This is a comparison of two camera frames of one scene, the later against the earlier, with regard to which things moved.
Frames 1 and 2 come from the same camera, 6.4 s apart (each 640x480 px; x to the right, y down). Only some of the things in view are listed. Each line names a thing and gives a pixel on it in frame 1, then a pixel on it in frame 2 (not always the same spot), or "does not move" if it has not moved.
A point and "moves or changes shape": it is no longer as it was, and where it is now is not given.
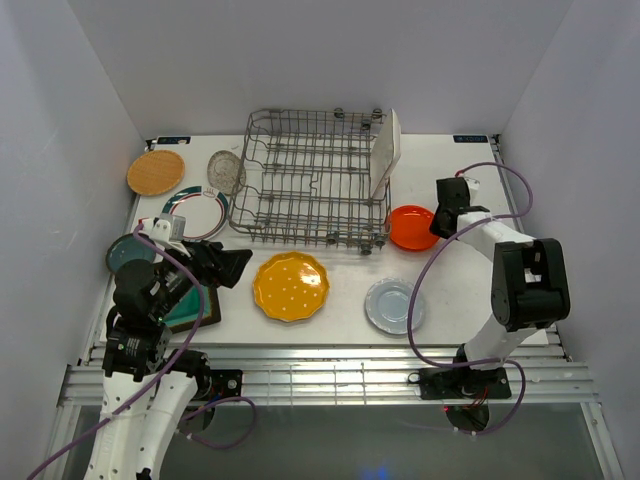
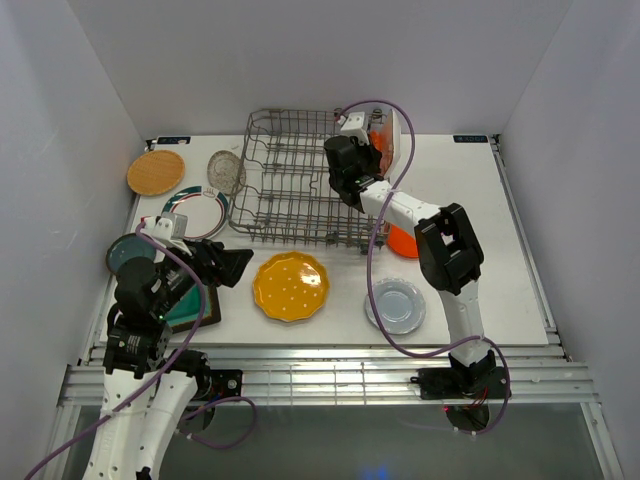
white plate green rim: x=205 y=211 does not move
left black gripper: x=232 y=261 does not move
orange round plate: x=409 y=227 moves or changes shape
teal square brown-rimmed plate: x=186 y=313 does not move
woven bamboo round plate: x=155 y=173 does not move
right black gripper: x=434 y=227 → x=372 y=153
